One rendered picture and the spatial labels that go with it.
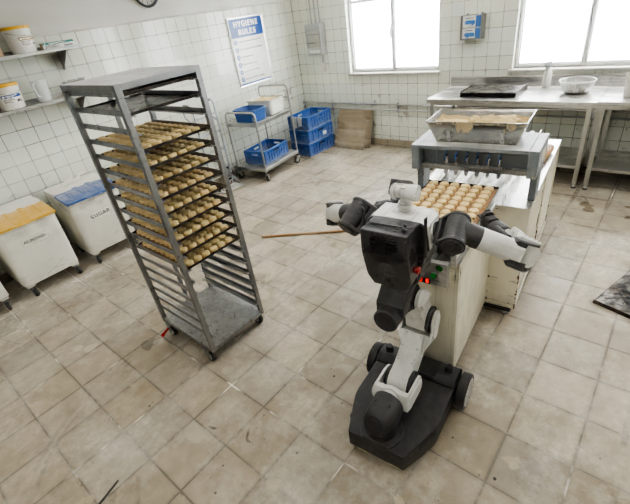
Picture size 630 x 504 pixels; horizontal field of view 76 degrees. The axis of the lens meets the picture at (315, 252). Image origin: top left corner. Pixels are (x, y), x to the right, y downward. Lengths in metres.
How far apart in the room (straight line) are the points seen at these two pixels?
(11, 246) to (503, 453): 4.09
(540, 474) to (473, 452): 0.30
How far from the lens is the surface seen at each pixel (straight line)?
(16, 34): 4.80
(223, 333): 2.94
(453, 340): 2.41
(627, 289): 3.59
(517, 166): 2.64
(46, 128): 5.09
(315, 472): 2.33
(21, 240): 4.46
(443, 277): 2.12
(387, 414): 2.05
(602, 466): 2.52
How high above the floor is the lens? 2.01
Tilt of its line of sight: 31 degrees down
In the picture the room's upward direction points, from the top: 9 degrees counter-clockwise
